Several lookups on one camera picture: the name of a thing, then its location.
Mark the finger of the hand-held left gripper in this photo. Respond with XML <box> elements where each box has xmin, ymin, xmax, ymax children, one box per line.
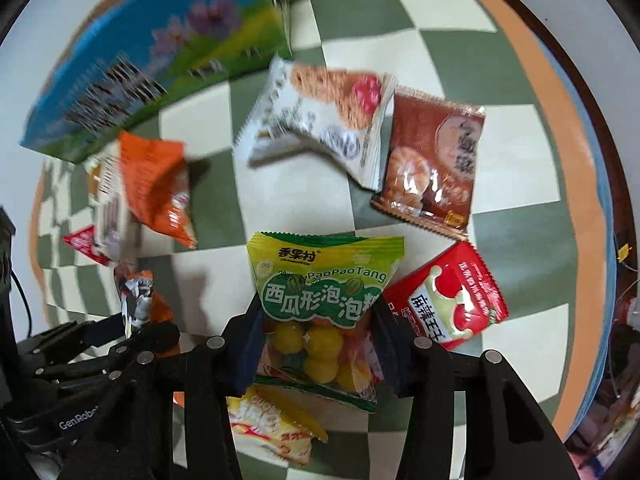
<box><xmin>16</xmin><ymin>314</ymin><xmax>127</xmax><ymax>363</ymax></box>
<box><xmin>35</xmin><ymin>321</ymin><xmax>182</xmax><ymax>386</ymax></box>

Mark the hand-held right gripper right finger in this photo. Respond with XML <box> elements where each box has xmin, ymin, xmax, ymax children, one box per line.
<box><xmin>367</xmin><ymin>295</ymin><xmax>581</xmax><ymax>480</ymax></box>

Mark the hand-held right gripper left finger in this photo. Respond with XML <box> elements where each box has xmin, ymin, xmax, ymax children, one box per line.
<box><xmin>60</xmin><ymin>305</ymin><xmax>266</xmax><ymax>480</ymax></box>

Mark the orange black snack packet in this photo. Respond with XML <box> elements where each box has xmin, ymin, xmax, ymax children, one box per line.
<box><xmin>112</xmin><ymin>265</ymin><xmax>176</xmax><ymax>341</ymax></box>

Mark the green bubble gum packet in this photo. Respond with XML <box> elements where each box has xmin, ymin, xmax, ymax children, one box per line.
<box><xmin>246</xmin><ymin>231</ymin><xmax>406</xmax><ymax>413</ymax></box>

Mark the brown snack packet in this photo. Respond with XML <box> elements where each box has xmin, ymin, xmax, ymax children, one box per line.
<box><xmin>370</xmin><ymin>87</ymin><xmax>487</xmax><ymax>241</ymax></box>

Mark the blue green milk carton box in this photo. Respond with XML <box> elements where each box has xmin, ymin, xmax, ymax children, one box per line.
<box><xmin>19</xmin><ymin>0</ymin><xmax>296</xmax><ymax>163</ymax></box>

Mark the yellow white snack packet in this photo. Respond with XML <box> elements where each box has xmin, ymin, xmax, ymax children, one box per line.
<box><xmin>225</xmin><ymin>385</ymin><xmax>328</xmax><ymax>468</ymax></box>

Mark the red white snack packet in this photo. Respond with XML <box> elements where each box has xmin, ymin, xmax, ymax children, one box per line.
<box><xmin>382</xmin><ymin>241</ymin><xmax>510</xmax><ymax>352</ymax></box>

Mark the small red snack packet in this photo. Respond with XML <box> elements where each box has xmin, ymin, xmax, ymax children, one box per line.
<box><xmin>62</xmin><ymin>225</ymin><xmax>113</xmax><ymax>267</ymax></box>

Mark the white orange snack packet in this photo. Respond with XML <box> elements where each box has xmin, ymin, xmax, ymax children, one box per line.
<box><xmin>84</xmin><ymin>142</ymin><xmax>133</xmax><ymax>261</ymax></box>

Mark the white biscuit packet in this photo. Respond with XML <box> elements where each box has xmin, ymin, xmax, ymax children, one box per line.
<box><xmin>232</xmin><ymin>57</ymin><xmax>398</xmax><ymax>191</ymax></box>

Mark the green white checkered tablecloth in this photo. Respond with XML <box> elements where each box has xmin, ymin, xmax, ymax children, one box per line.
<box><xmin>27</xmin><ymin>0</ymin><xmax>616</xmax><ymax>480</ymax></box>

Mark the black cable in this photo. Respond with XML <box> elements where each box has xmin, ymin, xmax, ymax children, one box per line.
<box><xmin>7</xmin><ymin>267</ymin><xmax>33</xmax><ymax>341</ymax></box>

